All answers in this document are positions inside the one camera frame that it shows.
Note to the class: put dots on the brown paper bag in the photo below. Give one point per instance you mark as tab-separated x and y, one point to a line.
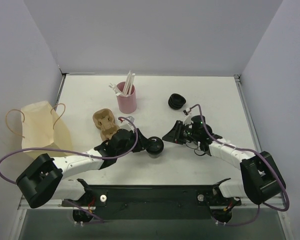
43	131

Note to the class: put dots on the pink straw holder cup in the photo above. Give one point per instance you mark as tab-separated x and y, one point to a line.
127	104

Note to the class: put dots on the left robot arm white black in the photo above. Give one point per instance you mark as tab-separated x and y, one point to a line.
45	178

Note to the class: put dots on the dark translucent coffee cup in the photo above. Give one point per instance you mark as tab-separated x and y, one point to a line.
154	155

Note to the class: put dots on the stack of black lids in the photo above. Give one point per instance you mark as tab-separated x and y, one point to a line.
176	101

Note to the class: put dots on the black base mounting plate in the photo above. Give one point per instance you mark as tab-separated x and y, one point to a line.
152	202

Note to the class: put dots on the black cup lid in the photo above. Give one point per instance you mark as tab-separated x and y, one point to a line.
156	146

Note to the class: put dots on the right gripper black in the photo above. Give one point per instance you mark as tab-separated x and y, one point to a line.
178	132

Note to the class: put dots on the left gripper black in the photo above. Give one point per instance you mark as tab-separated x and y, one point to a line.
140	141

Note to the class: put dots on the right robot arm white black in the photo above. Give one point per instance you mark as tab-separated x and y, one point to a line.
260	177

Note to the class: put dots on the brown cardboard cup carrier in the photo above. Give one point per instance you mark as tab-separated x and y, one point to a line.
104	121

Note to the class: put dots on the white paper straw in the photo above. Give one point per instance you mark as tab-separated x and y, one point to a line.
127	84
131	84

